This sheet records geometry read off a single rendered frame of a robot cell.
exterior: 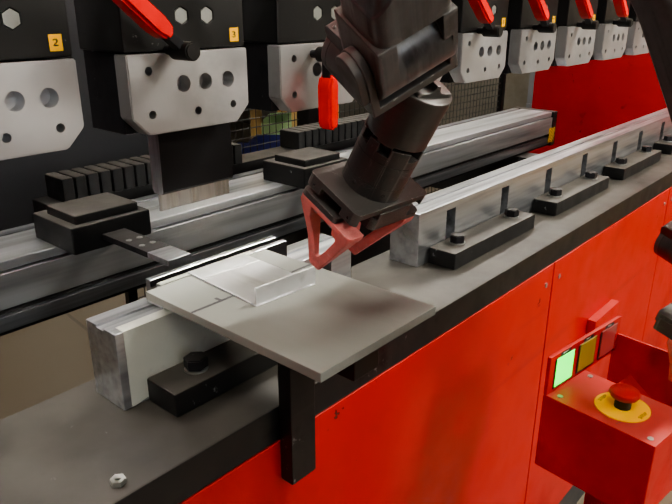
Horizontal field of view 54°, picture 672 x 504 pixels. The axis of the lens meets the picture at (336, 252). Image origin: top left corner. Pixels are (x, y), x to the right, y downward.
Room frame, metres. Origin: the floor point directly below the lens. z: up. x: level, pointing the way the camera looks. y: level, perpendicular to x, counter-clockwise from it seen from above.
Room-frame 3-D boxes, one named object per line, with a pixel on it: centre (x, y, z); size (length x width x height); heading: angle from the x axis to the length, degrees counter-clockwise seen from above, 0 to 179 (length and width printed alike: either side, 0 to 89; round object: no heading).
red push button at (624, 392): (0.78, -0.39, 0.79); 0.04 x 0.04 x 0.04
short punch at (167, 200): (0.75, 0.16, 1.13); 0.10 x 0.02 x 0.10; 139
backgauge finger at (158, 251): (0.85, 0.29, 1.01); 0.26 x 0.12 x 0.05; 49
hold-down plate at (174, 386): (0.74, 0.09, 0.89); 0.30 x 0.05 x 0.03; 139
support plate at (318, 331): (0.65, 0.05, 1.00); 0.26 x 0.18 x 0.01; 49
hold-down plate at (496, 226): (1.17, -0.28, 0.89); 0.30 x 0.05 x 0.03; 139
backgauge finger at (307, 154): (1.18, 0.00, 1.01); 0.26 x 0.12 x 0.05; 49
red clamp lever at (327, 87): (0.82, 0.01, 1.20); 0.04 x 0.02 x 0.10; 49
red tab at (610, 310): (1.42, -0.63, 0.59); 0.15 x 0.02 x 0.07; 139
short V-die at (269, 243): (0.77, 0.14, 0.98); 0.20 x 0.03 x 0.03; 139
